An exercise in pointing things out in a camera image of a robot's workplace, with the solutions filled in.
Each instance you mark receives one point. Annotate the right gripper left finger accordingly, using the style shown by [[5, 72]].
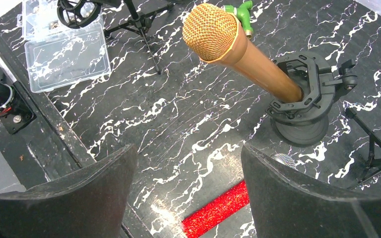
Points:
[[87, 203]]

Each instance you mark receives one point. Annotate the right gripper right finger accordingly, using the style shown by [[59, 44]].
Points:
[[286, 203]]

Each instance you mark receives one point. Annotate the red glitter microphone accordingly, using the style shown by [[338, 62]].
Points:
[[219, 210]]

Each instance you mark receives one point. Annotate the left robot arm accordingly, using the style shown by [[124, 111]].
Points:
[[15, 113]]

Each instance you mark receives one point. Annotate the black round base shock stand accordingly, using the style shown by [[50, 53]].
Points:
[[305, 123]]

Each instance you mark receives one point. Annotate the black tall tripod stand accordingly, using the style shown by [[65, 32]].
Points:
[[373, 163]]

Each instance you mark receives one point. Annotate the gold microphone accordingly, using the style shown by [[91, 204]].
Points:
[[217, 37]]

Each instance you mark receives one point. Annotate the clear plastic screw box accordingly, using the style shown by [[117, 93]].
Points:
[[64, 42]]

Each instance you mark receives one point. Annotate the green hose splitter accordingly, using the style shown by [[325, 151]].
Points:
[[243, 15]]

